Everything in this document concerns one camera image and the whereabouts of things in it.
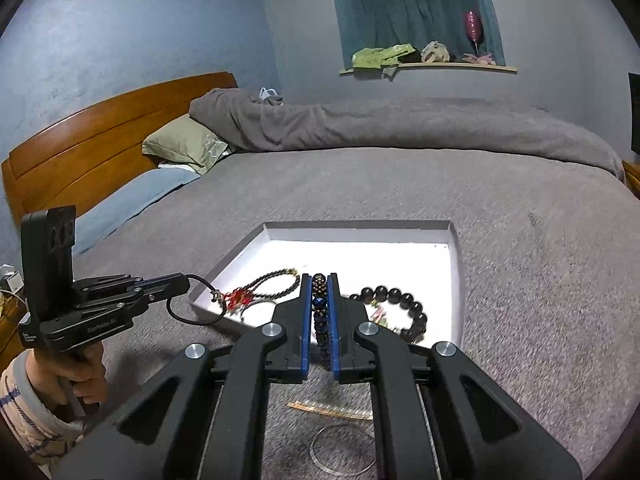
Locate grey shallow cardboard box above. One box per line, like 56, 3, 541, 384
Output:
189, 220, 467, 346

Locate teal curtain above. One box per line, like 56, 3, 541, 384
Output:
325, 0, 506, 69

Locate silver bangle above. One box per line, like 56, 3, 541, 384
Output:
309, 422, 377, 477

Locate windowsill ledge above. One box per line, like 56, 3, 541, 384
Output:
339, 62, 519, 77

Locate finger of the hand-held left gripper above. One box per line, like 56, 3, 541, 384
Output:
75, 280, 192, 319
72, 272, 191, 296

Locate gold chain bracelet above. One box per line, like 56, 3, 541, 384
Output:
286, 400, 375, 421

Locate dark small bead necklace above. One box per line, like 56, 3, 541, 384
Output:
249, 268, 301, 307

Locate blue pillow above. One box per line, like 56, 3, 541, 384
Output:
72, 167, 201, 256

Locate person's left hand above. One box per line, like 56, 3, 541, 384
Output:
36, 340, 109, 407

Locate person's left forearm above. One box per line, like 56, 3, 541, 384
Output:
0, 349, 87, 467

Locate green pillow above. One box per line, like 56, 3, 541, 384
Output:
142, 114, 239, 176

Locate green cloth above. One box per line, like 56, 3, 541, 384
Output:
351, 44, 419, 69

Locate beige cloth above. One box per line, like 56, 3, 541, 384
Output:
421, 41, 451, 64

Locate small white charger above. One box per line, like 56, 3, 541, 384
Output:
0, 265, 24, 294

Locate wooden headboard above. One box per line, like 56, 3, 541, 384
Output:
1, 72, 240, 226

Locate black television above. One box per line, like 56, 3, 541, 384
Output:
627, 72, 640, 154

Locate wooden nightstand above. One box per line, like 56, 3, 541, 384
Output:
0, 290, 31, 372

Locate red bead cord necklace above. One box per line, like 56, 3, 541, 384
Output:
166, 274, 262, 329

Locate pink balloon on stick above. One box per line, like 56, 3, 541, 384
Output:
464, 10, 485, 56

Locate large black bead bracelet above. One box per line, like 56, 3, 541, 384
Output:
348, 285, 430, 344

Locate grey bed blanket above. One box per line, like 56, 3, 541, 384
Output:
47, 147, 640, 480

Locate rolled grey duvet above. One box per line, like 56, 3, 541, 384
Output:
189, 87, 626, 184

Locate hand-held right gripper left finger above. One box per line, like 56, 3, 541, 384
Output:
52, 272, 313, 480

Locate brown and blue bead bracelet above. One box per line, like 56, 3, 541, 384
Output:
311, 272, 331, 367

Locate wooden television stand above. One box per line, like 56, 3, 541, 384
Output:
622, 159, 640, 201

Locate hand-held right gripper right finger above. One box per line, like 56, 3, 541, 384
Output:
327, 272, 583, 480

